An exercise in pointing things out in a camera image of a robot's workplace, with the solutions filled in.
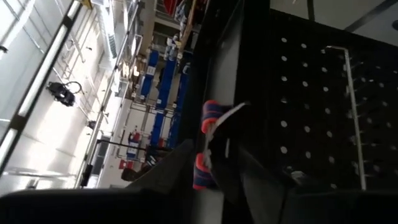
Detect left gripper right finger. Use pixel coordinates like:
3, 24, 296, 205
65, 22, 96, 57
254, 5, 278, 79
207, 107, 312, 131
238, 146, 312, 224

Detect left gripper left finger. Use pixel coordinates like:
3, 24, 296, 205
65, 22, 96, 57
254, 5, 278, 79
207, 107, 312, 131
126, 139, 197, 224

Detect red blue handled pliers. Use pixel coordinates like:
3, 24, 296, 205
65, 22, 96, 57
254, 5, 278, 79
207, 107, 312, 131
192, 99, 251, 191

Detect black pegboard cart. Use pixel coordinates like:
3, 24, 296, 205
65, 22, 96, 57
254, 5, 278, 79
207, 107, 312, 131
177, 0, 398, 224

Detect ceiling light strip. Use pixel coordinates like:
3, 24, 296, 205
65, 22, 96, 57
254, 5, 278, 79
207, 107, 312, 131
0, 0, 84, 175

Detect silver pegboard hook rail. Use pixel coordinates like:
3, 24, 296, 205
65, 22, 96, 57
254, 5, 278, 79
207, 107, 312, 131
324, 45, 398, 191

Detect black ceiling camera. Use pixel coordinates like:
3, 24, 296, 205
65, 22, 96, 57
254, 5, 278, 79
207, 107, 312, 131
45, 80, 84, 108

